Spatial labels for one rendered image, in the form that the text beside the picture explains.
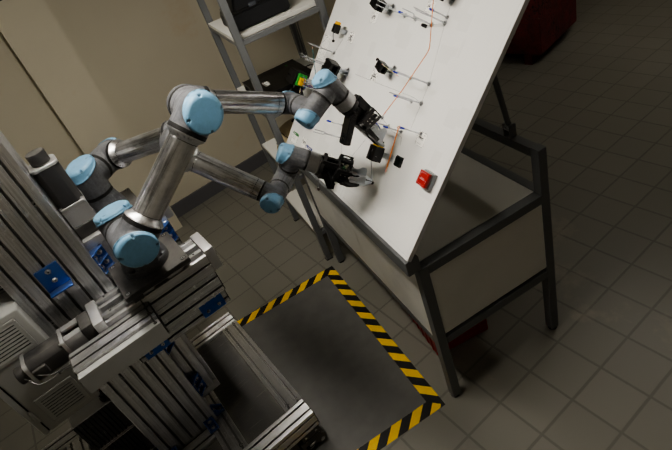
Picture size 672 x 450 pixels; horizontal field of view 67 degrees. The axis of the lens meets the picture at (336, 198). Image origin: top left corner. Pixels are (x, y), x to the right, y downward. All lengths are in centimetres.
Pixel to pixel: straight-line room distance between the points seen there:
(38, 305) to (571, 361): 208
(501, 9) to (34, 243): 160
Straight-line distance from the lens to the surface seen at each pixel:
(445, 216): 200
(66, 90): 373
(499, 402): 241
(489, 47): 169
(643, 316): 269
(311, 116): 165
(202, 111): 144
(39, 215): 177
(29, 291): 187
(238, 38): 253
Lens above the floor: 206
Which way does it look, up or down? 34 degrees down
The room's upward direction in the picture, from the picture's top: 20 degrees counter-clockwise
